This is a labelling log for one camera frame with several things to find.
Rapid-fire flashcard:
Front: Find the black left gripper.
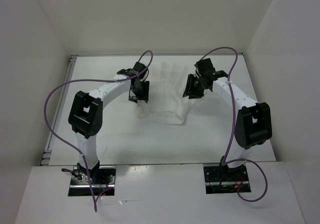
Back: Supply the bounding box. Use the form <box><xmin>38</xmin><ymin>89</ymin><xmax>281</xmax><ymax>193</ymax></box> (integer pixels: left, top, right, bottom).
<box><xmin>128</xmin><ymin>80</ymin><xmax>150</xmax><ymax>103</ymax></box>

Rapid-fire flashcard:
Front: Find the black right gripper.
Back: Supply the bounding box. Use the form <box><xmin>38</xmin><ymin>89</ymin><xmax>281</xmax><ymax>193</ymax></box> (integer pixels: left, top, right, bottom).
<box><xmin>182</xmin><ymin>74</ymin><xmax>208</xmax><ymax>99</ymax></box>

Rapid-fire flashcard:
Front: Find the white skirt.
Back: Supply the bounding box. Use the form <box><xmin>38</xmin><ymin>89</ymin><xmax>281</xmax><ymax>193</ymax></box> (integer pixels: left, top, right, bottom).
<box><xmin>136</xmin><ymin>62</ymin><xmax>196</xmax><ymax>125</ymax></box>

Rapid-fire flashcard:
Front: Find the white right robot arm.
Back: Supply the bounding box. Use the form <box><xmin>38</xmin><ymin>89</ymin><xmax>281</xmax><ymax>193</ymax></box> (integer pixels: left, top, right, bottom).
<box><xmin>182</xmin><ymin>71</ymin><xmax>272</xmax><ymax>180</ymax></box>

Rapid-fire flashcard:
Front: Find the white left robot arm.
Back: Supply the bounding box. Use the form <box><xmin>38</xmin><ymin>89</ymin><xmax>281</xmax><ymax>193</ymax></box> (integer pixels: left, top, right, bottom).
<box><xmin>68</xmin><ymin>68</ymin><xmax>150</xmax><ymax>184</ymax></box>

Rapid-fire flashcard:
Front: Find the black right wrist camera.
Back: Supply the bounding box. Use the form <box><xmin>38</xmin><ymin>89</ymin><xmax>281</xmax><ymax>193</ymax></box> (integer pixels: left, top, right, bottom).
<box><xmin>194</xmin><ymin>58</ymin><xmax>216</xmax><ymax>76</ymax></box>

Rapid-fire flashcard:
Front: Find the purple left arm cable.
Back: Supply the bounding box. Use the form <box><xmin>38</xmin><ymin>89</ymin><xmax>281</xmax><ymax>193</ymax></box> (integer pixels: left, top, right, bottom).
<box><xmin>44</xmin><ymin>50</ymin><xmax>154</xmax><ymax>212</ymax></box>

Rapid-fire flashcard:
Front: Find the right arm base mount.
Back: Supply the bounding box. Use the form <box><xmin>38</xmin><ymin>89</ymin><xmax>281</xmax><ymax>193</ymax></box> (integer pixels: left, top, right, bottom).
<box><xmin>203</xmin><ymin>163</ymin><xmax>251</xmax><ymax>194</ymax></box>

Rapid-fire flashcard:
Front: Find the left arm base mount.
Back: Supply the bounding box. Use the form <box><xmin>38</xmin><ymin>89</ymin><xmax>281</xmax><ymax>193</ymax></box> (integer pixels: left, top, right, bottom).
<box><xmin>61</xmin><ymin>165</ymin><xmax>117</xmax><ymax>196</ymax></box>

